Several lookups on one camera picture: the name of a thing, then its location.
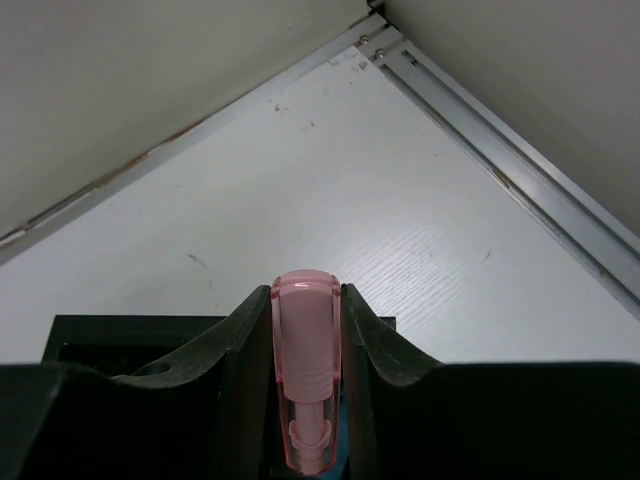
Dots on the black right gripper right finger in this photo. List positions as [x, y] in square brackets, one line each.
[411, 416]

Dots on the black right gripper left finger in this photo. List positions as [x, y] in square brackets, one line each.
[199, 412]

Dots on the pink translucent cap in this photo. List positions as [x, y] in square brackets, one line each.
[306, 334]

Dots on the blue translucent cap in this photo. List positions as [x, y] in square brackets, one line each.
[342, 461]

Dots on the black two-compartment organizer box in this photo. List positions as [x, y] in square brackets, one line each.
[120, 345]

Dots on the aluminium rail right side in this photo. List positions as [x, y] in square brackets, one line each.
[584, 227]

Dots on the aluminium rail back edge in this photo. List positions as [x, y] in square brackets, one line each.
[53, 219]

